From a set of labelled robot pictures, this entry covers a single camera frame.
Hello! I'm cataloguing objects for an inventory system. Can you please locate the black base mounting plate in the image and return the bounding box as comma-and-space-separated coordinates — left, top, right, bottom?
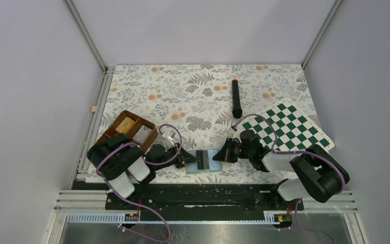
105, 183, 323, 216

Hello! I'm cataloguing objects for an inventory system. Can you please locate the black microphone orange tip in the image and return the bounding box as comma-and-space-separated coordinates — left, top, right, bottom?
232, 79, 242, 118

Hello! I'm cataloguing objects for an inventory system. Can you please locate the yellow block in basket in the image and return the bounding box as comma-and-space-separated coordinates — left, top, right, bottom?
115, 117, 136, 134

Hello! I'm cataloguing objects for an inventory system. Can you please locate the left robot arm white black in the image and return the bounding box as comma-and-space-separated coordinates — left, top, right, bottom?
87, 134, 200, 209

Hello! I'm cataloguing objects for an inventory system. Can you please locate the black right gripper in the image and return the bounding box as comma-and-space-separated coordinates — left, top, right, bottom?
213, 138, 253, 163

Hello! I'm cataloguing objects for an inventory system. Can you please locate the aluminium cable duct rail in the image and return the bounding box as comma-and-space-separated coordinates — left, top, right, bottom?
66, 211, 281, 225

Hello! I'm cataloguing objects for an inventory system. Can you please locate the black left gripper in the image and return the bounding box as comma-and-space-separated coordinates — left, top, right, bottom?
154, 142, 200, 170

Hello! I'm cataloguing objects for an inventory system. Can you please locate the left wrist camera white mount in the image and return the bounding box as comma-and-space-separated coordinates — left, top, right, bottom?
162, 131, 177, 144

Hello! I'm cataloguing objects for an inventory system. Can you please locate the white card in basket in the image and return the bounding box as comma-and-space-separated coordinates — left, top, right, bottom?
133, 125, 152, 144

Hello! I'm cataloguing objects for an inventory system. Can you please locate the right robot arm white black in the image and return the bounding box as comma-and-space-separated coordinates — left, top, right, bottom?
212, 130, 350, 209

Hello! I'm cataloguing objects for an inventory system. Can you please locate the green white chessboard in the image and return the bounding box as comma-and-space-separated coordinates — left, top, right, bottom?
234, 98, 335, 152

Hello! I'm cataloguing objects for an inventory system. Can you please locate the floral patterned table mat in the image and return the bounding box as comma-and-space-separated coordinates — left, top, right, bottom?
86, 64, 338, 185

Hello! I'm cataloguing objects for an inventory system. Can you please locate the brown wicker basket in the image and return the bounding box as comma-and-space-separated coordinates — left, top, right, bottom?
94, 110, 158, 153

